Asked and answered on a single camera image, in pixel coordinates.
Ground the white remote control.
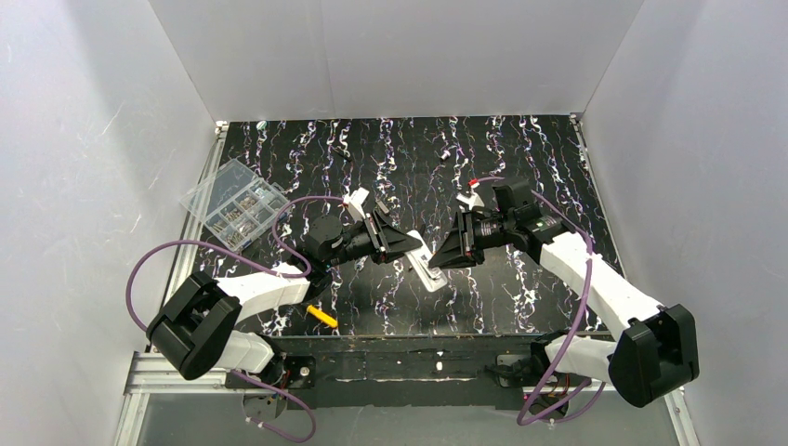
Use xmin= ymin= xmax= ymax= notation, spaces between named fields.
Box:
xmin=405 ymin=230 xmax=448 ymax=293

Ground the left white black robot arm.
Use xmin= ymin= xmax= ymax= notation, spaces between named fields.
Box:
xmin=145 ymin=210 xmax=425 ymax=383

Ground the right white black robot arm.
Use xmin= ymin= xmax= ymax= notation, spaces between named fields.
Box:
xmin=427 ymin=177 xmax=700 ymax=408

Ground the clear plastic screw organizer box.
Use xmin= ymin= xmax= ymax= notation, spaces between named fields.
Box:
xmin=180 ymin=159 xmax=289 ymax=254

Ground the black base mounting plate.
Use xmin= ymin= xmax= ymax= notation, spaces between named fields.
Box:
xmin=224 ymin=334 xmax=594 ymax=413

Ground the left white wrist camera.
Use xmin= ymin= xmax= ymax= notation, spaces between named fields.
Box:
xmin=342 ymin=187 xmax=370 ymax=222

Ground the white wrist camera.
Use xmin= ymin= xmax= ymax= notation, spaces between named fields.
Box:
xmin=342 ymin=187 xmax=370 ymax=222
xmin=455 ymin=178 xmax=484 ymax=212

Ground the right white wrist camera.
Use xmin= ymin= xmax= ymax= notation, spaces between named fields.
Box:
xmin=455 ymin=178 xmax=484 ymax=212

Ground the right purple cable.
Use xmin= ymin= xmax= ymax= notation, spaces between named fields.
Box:
xmin=477 ymin=177 xmax=608 ymax=427

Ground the purple cable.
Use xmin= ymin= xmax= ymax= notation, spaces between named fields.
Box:
xmin=477 ymin=177 xmax=608 ymax=427
xmin=125 ymin=195 xmax=355 ymax=444

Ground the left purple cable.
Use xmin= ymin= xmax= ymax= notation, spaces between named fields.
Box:
xmin=125 ymin=195 xmax=355 ymax=444

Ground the aluminium frame rail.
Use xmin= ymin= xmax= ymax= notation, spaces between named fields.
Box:
xmin=132 ymin=115 xmax=700 ymax=443

